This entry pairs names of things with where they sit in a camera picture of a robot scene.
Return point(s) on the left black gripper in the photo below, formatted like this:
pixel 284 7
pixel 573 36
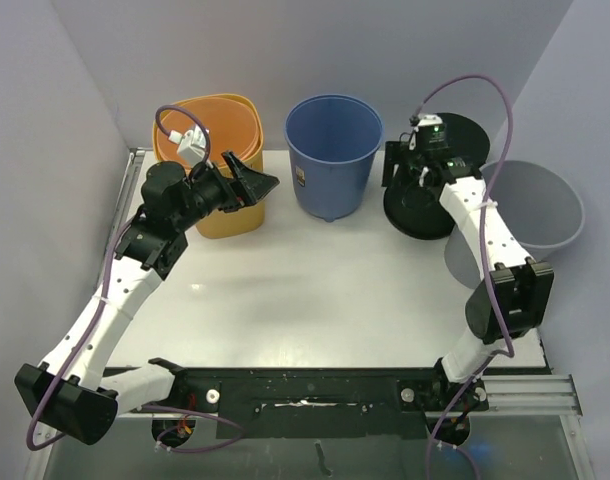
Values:
pixel 247 188

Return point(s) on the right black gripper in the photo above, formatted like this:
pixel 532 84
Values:
pixel 392 163

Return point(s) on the orange bucket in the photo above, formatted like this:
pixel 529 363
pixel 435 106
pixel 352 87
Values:
pixel 232 121

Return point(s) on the blue plastic bucket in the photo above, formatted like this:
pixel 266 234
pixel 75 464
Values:
pixel 332 142

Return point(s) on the black ribbed bucket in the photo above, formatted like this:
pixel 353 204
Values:
pixel 415 211

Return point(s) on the grey plastic bucket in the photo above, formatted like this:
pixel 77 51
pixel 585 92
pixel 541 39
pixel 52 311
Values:
pixel 527 211

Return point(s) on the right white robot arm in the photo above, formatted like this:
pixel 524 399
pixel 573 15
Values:
pixel 508 303

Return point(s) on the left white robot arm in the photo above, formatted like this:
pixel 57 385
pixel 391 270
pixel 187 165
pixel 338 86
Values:
pixel 68 394

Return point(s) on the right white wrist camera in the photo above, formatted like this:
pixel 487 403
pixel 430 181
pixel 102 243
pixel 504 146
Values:
pixel 424 120

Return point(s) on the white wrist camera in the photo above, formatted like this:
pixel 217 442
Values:
pixel 424 120
pixel 191 146

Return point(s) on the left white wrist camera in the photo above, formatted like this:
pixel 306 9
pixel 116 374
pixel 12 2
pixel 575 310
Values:
pixel 191 146

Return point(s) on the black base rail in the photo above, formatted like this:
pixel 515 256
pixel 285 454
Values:
pixel 315 404

